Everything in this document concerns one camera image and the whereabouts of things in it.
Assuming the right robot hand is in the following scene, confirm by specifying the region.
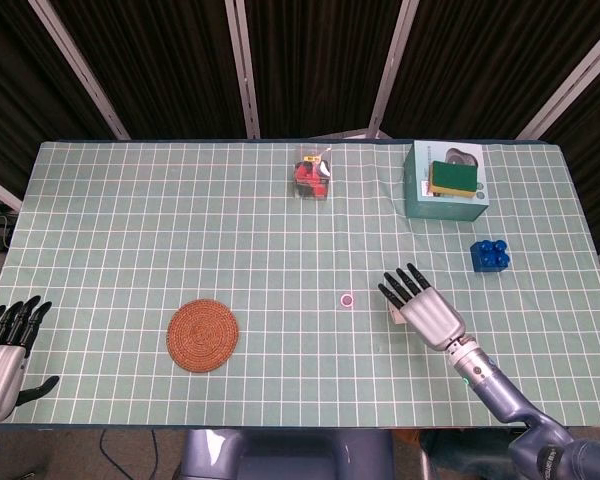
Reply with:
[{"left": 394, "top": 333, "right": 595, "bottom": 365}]
[{"left": 377, "top": 263, "right": 468, "bottom": 349}]

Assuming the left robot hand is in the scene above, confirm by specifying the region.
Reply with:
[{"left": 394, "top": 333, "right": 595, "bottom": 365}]
[{"left": 0, "top": 295, "right": 60, "bottom": 426}]

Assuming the green grid tablecloth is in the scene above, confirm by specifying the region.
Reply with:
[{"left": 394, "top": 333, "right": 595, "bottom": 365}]
[{"left": 0, "top": 139, "right": 600, "bottom": 429}]

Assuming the blue toy building block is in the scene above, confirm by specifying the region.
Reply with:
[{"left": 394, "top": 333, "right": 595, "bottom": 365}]
[{"left": 470, "top": 239, "right": 511, "bottom": 274}]

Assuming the teal cardboard box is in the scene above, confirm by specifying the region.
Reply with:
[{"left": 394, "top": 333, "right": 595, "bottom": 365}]
[{"left": 404, "top": 140, "right": 491, "bottom": 223}]

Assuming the yellow green scrub sponge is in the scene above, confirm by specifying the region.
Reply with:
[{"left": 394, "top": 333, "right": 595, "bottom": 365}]
[{"left": 427, "top": 159, "right": 480, "bottom": 199}]

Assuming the red toy in clear bag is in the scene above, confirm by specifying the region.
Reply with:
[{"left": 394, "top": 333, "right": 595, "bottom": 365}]
[{"left": 290, "top": 153, "right": 332, "bottom": 202}]

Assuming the blue grey robot torso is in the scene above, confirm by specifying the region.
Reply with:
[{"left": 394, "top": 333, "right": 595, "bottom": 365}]
[{"left": 179, "top": 428, "right": 396, "bottom": 480}]

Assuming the round woven rattan coaster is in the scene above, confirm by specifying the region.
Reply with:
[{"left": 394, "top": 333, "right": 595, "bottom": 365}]
[{"left": 167, "top": 298, "right": 241, "bottom": 372}]

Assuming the dark pleated curtain backdrop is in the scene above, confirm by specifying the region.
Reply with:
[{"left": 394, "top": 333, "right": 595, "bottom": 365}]
[{"left": 0, "top": 0, "right": 600, "bottom": 251}]

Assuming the black floor cable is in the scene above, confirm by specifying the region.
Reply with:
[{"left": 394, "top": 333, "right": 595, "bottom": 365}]
[{"left": 98, "top": 428, "right": 159, "bottom": 469}]

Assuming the white partition frame post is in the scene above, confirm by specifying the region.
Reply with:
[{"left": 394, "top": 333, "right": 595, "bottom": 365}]
[
  {"left": 223, "top": 0, "right": 262, "bottom": 140},
  {"left": 365, "top": 0, "right": 420, "bottom": 141},
  {"left": 513, "top": 19, "right": 600, "bottom": 142},
  {"left": 0, "top": 169, "right": 24, "bottom": 211},
  {"left": 27, "top": 0, "right": 131, "bottom": 141}
]

